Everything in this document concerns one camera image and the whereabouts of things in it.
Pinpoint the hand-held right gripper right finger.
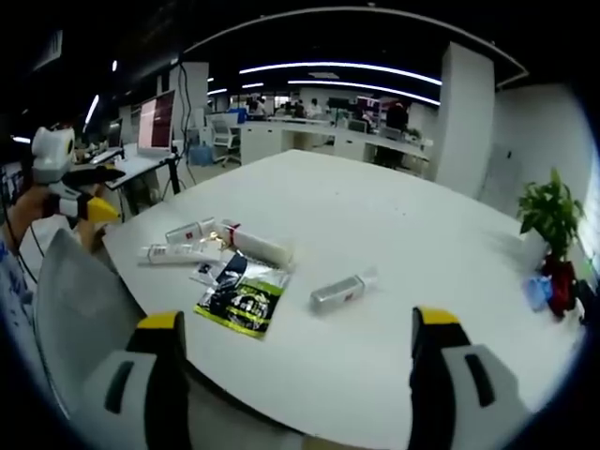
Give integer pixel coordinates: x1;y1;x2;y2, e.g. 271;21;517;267
406;305;536;450

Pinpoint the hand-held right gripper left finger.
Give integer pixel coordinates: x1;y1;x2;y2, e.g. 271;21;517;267
65;309;192;450

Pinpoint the white skincare tube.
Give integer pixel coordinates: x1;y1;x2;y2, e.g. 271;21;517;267
137;242;222;267

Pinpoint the clear red-label skincare bottle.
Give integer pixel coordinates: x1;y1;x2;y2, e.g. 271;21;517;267
165;217;218;244

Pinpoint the green black skincare sachet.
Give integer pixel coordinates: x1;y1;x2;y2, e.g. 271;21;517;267
193;273;290;342

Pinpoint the dark blue skincare sachet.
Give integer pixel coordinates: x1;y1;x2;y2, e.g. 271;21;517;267
188;254;250;293

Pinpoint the grey skincare bottle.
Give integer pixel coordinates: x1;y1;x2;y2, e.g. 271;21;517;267
308;266;379;315

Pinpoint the silver skincare sachet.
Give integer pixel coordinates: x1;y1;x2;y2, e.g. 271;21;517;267
242;258;293;283

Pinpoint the white skincare bottle red ribbon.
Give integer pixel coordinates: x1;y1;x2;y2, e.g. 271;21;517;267
216;217;296;272

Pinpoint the person's left hand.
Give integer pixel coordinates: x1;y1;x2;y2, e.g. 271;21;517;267
7;187;49;241

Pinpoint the white side desk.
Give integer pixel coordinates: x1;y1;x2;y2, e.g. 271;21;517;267
103;150;183;207

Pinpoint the computer monitor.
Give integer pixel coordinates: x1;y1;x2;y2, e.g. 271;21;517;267
136;90;176;157

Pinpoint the grey chair backrest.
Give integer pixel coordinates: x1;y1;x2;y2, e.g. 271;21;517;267
34;226;152;419

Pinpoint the blue water jug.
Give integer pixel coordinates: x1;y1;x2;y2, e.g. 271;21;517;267
188;142;213;166

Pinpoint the blue cloth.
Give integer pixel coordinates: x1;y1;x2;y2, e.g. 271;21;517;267
525;275;555;313

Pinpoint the white office chair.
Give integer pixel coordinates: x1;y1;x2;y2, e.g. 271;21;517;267
209;115;243;169

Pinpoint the red bag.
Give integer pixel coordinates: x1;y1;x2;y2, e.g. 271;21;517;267
542;255;578;321

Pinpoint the green potted plant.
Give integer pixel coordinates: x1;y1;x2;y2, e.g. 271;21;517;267
517;167;586;264

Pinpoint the long white office desk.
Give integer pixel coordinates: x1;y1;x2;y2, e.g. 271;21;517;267
239;117;431;175

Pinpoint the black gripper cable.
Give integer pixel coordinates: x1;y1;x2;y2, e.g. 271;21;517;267
0;205;39;284

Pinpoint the black hanging cable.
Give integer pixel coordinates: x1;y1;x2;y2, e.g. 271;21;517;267
177;58;198;187

